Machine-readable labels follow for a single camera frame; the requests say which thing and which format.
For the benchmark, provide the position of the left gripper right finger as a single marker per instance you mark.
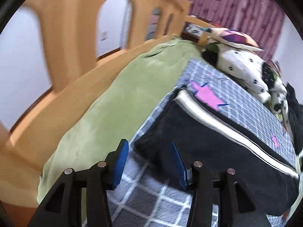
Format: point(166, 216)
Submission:
point(237, 206)

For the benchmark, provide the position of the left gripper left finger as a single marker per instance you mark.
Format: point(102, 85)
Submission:
point(62, 204)

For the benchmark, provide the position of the black pants white waistband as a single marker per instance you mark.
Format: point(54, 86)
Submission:
point(202, 134)

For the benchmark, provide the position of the grey grid star blanket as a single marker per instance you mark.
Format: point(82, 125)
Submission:
point(145, 198)

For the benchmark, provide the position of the green bed sheet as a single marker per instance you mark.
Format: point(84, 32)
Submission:
point(120, 111)

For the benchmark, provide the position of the black jacket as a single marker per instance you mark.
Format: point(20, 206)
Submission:
point(295, 118)

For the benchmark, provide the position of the white black floral quilt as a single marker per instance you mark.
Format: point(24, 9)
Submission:
point(253, 74)

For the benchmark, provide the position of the purple patterned pillow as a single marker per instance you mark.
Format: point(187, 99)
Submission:
point(233, 38)

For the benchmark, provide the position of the wooden bed frame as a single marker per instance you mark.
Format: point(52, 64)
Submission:
point(78, 78)

